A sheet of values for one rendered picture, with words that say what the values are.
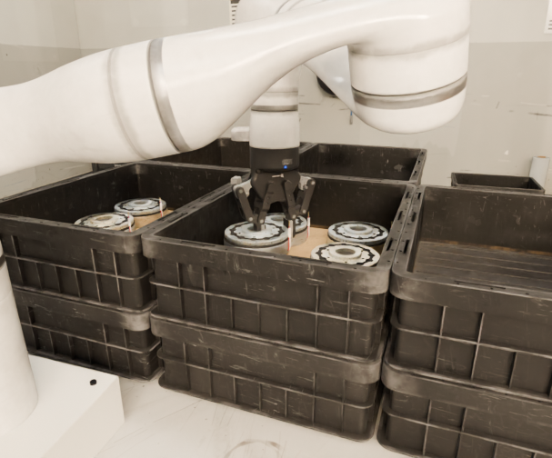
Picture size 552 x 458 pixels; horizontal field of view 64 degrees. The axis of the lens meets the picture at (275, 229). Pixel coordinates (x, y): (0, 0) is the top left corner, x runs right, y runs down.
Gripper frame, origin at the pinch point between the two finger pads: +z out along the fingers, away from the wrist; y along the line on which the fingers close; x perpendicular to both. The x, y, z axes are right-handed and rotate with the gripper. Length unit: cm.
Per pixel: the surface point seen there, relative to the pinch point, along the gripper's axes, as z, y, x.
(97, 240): -4.6, -26.5, -4.5
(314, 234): 4.2, 11.1, 6.3
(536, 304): -4.9, 7.5, -39.2
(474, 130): 20, 273, 203
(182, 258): -4.0, -18.0, -13.2
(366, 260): 1.3, 8.5, -13.0
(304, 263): -5.6, -7.7, -23.8
